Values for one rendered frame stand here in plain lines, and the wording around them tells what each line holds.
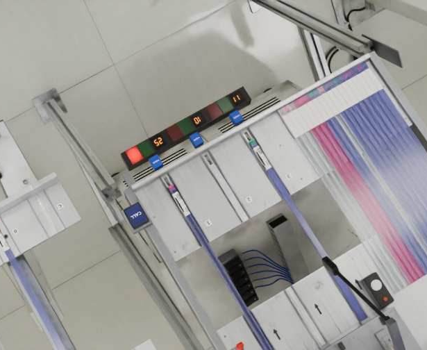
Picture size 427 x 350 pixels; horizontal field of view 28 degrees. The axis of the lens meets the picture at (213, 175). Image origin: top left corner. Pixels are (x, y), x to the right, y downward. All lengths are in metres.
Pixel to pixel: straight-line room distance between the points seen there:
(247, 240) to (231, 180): 0.34
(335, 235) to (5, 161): 1.01
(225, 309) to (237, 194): 0.49
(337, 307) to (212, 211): 0.36
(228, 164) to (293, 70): 0.95
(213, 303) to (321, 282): 0.47
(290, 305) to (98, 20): 1.10
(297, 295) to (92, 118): 1.02
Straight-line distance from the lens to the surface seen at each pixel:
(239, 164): 2.05
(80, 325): 3.06
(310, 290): 2.00
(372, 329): 1.96
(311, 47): 2.56
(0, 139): 2.67
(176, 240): 2.00
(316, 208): 2.40
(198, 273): 2.32
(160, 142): 2.07
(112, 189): 2.10
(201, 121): 2.08
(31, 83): 2.64
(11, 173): 2.72
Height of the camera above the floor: 2.46
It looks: 56 degrees down
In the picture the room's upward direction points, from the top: 135 degrees clockwise
